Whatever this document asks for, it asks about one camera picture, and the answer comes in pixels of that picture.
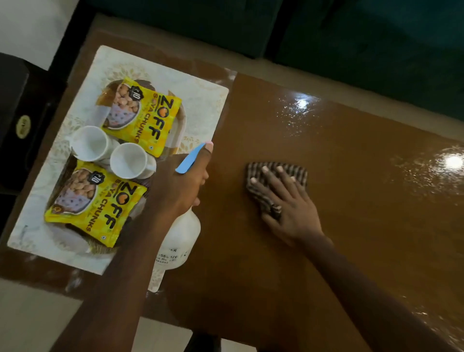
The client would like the person's right hand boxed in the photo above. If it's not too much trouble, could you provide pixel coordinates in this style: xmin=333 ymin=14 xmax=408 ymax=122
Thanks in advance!
xmin=250 ymin=166 xmax=326 ymax=248

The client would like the person's left hand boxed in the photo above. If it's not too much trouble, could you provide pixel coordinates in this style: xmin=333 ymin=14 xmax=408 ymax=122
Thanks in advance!
xmin=144 ymin=141 xmax=214 ymax=226

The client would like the striped brown cleaning cloth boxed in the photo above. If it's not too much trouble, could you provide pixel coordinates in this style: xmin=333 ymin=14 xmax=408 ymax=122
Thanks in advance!
xmin=245 ymin=162 xmax=309 ymax=219

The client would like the white spray bottle blue trigger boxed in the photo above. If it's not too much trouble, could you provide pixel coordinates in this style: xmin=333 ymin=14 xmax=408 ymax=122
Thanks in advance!
xmin=154 ymin=142 xmax=206 ymax=271

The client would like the person's right forearm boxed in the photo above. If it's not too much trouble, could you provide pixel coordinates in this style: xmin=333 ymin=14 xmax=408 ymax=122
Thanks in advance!
xmin=300 ymin=231 xmax=452 ymax=352

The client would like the person's left forearm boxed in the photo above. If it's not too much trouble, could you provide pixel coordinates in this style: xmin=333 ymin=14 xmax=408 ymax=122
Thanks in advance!
xmin=50 ymin=208 xmax=171 ymax=352

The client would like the white cup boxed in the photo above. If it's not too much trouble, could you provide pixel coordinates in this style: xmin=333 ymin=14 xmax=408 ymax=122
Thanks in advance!
xmin=109 ymin=142 xmax=157 ymax=180
xmin=69 ymin=125 xmax=120 ymax=163

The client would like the yellow snack packet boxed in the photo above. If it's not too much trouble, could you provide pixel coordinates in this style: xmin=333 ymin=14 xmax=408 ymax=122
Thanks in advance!
xmin=44 ymin=160 xmax=149 ymax=249
xmin=101 ymin=77 xmax=183 ymax=159

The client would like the white floral placemat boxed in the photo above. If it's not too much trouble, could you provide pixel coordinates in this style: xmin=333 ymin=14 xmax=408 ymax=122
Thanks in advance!
xmin=7 ymin=44 xmax=230 ymax=293

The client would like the dark table leg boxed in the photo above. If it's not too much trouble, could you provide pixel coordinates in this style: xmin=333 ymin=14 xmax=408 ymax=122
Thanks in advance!
xmin=183 ymin=329 xmax=262 ymax=352

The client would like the dark green sofa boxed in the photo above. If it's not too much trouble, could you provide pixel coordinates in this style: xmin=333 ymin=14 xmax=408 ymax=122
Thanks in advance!
xmin=86 ymin=0 xmax=464 ymax=122

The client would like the dark wooden cabinet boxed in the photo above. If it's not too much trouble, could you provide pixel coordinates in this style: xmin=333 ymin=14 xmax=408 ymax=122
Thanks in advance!
xmin=0 ymin=52 xmax=66 ymax=194

